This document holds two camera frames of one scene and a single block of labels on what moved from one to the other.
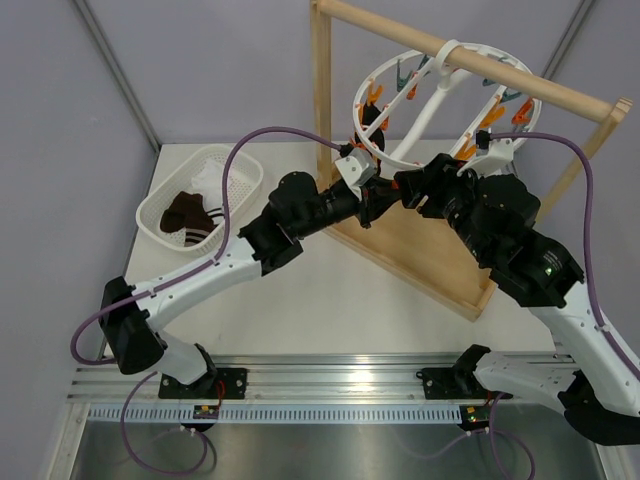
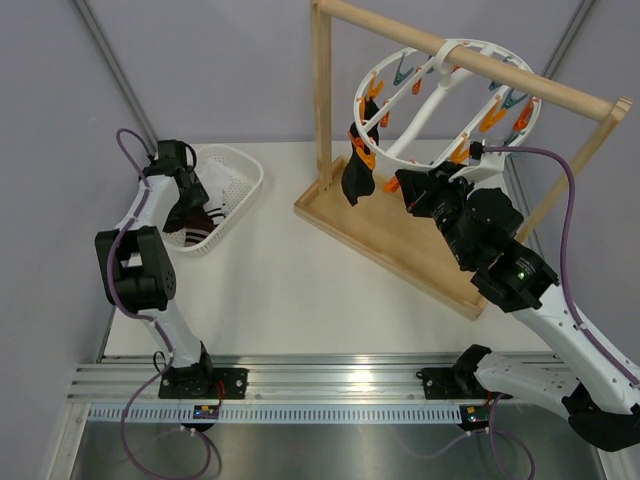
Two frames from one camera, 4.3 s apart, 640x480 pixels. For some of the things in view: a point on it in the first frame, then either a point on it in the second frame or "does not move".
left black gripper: (377, 195) to (197, 196)
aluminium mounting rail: (291, 378) does not move
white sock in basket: (207, 181) does not move
